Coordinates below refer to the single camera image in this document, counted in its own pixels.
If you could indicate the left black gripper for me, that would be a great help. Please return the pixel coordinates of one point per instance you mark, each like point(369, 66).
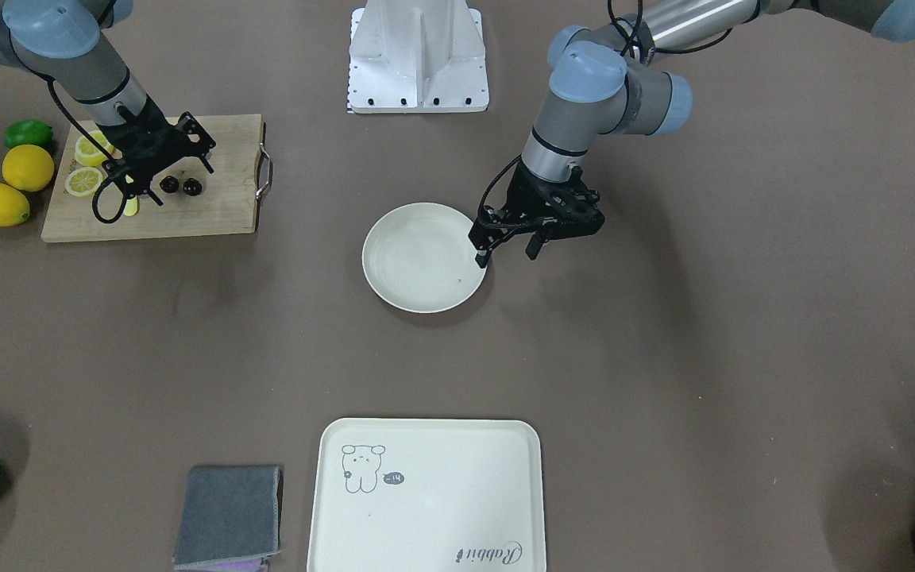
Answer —
point(523, 193)

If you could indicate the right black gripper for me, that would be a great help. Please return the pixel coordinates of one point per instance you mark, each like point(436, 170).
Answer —
point(145, 129)

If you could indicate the dark red cherry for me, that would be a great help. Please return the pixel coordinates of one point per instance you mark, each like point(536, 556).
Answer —
point(169, 184)
point(192, 187)

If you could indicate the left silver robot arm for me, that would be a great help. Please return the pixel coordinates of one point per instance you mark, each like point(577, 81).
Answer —
point(601, 82)

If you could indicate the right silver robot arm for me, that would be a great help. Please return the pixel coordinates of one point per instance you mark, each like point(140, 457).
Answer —
point(63, 42)

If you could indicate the cream rectangular tray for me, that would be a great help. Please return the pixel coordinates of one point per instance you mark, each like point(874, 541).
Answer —
point(428, 495)

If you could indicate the lemon slice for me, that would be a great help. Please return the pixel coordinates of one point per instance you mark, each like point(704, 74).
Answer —
point(84, 181)
point(93, 149)

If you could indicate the white round plate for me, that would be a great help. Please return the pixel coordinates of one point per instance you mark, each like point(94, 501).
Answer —
point(418, 258)

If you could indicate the wooden cutting board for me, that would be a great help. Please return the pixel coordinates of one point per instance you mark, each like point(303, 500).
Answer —
point(195, 202)

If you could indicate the green lime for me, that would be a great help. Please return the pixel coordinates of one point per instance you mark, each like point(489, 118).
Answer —
point(28, 132)

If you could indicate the grey folded cloth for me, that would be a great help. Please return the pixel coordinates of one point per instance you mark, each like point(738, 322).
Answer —
point(230, 519)

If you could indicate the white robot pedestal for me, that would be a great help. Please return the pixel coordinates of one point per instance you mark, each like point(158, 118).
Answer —
point(424, 57)

